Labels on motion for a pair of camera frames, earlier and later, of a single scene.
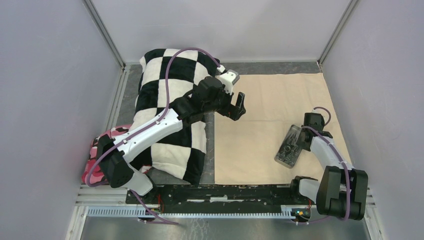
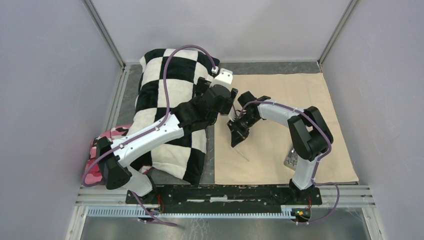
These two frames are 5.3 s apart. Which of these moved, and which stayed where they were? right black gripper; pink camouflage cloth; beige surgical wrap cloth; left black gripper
Moved: right black gripper
Stayed: beige surgical wrap cloth; pink camouflage cloth; left black gripper
